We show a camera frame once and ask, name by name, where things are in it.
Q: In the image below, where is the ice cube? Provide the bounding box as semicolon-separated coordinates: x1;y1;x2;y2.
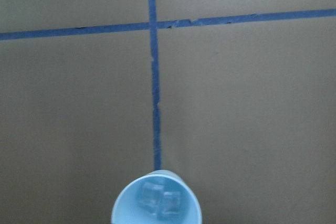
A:
159;191;182;220
138;182;164;209

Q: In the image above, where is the light blue cup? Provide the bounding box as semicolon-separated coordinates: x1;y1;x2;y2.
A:
111;170;203;223

